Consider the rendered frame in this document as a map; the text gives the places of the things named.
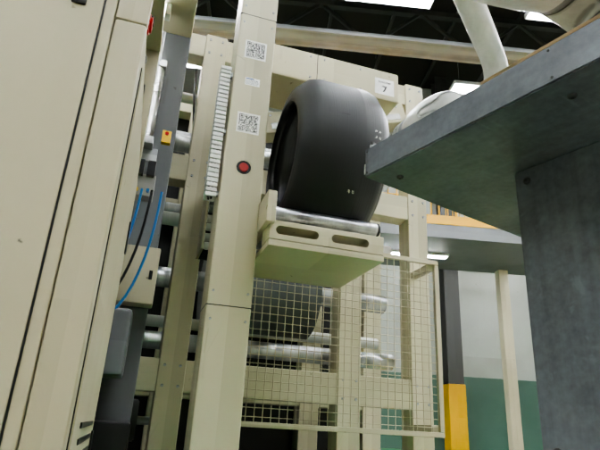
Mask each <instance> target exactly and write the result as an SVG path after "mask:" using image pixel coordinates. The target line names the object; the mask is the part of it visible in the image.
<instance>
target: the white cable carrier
mask: <svg viewBox="0 0 600 450"><path fill-rule="evenodd" d="M231 69H232V67H229V66H226V65H222V66H221V70H220V75H219V84H218V88H217V95H216V103H215V109H214V117H213V123H212V137H211V143H210V151H209V156H208V164H207V172H206V178H205V183H204V197H203V200H205V201H210V202H213V201H214V199H215V197H218V194H219V191H217V183H218V178H219V168H220V163H221V161H220V159H221V147H222V141H223V136H225V134H226V130H225V129H224V127H225V126H224V124H225V119H226V111H227V105H228V104H227V102H228V97H229V83H230V80H231V79H232V77H233V73H232V72H231Z"/></svg>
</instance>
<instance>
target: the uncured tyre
mask: <svg viewBox="0 0 600 450"><path fill-rule="evenodd" d="M330 110H333V111H338V112H333V111H330ZM345 113H349V114H350V115H348V114H345ZM374 128H375V129H380V130H382V141H383V140H384V139H386V138H388V137H389V128H388V120H387V117H386V114H385V113H384V111H383V109H382V108H381V106H380V104H379V101H378V100H377V98H376V97H375V96H374V95H372V94H370V93H368V92H367V91H365V90H362V89H359V88H355V87H349V86H345V85H341V84H338V83H334V82H329V81H326V80H322V79H308V80H307V81H306V82H304V83H303V84H301V85H299V86H298V87H296V88H294V89H293V91H292V92H291V93H290V95H289V97H288V98H287V101H286V103H285V105H284V107H283V110H282V113H281V115H280V117H279V123H278V126H277V129H276V132H275V136H274V139H273V144H272V148H271V156H270V161H269V167H268V174H267V181H266V193H267V192H268V190H269V189H270V190H276V191H278V201H277V206H278V207H284V208H289V209H295V210H300V211H305V212H310V213H320V214H326V215H331V216H336V217H341V218H347V219H352V220H358V221H367V222H370V220H371V218H372V216H373V214H374V212H375V210H376V208H377V205H378V203H379V199H380V196H381V193H382V189H383V187H384V184H382V183H379V182H377V181H375V180H372V179H368V178H366V177H365V175H364V164H365V150H367V149H369V148H370V142H374V143H375V144H378V143H379V142H381V141H378V140H376V139H374ZM347 188H356V191H355V194H354V196H349V195H346V190H347ZM266 193H265V195H266Z"/></svg>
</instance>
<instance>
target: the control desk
mask: <svg viewBox="0 0 600 450"><path fill-rule="evenodd" d="M165 2H166V0H0V450H90V449H91V444H92V439H93V434H94V431H93V426H94V421H95V416H96V407H97V402H98V397H99V392H100V387H101V382H102V377H103V372H104V363H105V357H106V353H107V348H108V343H109V338H110V333H111V328H112V323H113V314H114V309H115V304H116V299H117V294H118V289H119V284H120V279H121V270H122V265H123V260H124V255H125V254H126V253H127V247H128V242H129V233H130V228H131V216H132V211H133V206H134V201H135V196H136V191H137V186H138V171H139V166H140V162H141V156H142V152H143V146H144V142H145V136H146V127H147V123H148V117H149V113H150V108H151V103H152V98H153V92H154V83H155V79H156V73H157V69H158V64H159V59H160V54H161V47H162V38H163V21H164V11H165Z"/></svg>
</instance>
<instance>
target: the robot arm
mask: <svg viewBox="0 0 600 450"><path fill-rule="evenodd" d="M454 4H455V6H456V8H457V11H458V13H459V14H460V16H461V19H462V22H463V24H464V27H465V28H466V30H467V32H468V35H469V37H470V39H471V42H472V44H473V46H474V48H475V51H476V53H477V55H478V57H479V60H480V63H481V66H482V69H483V74H484V79H487V78H489V77H490V76H492V75H494V74H496V73H497V72H499V71H501V70H502V69H504V68H506V67H508V62H507V59H506V56H505V52H504V49H503V46H502V43H501V41H500V38H499V36H498V34H497V31H496V27H495V24H494V22H493V20H492V17H491V14H490V12H489V9H488V6H487V4H488V5H493V6H496V7H501V8H505V9H510V10H515V11H522V12H530V13H538V14H541V15H543V16H544V17H546V18H547V19H548V20H550V21H552V22H554V23H555V24H557V25H558V26H559V27H561V28H562V29H564V30H566V31H567V32H568V31H570V30H572V29H574V28H576V27H578V26H579V25H580V24H582V23H584V22H585V21H588V20H590V19H591V18H593V17H595V16H597V15H598V14H599V13H600V0H454ZM460 96H462V94H460V93H458V92H455V91H451V90H449V91H442V92H439V93H436V94H434V95H432V96H429V97H427V98H426V99H424V100H423V101H421V102H420V103H419V104H417V105H416V106H415V107H414V108H413V109H412V110H411V111H410V112H409V113H408V115H407V117H406V118H405V119H404V120H403V121H402V122H401V123H399V124H398V125H397V126H396V127H395V128H394V130H393V132H392V134H391V135H389V137H390V136H392V135H394V134H396V133H397V132H398V131H400V130H402V129H404V128H406V127H408V126H410V125H411V124H413V123H415V122H416V121H418V120H420V119H422V118H423V117H425V116H427V115H429V114H431V113H433V112H434V111H436V110H437V109H439V108H441V107H443V106H444V105H446V104H449V103H451V102H452V101H454V100H455V99H457V98H458V97H460Z"/></svg>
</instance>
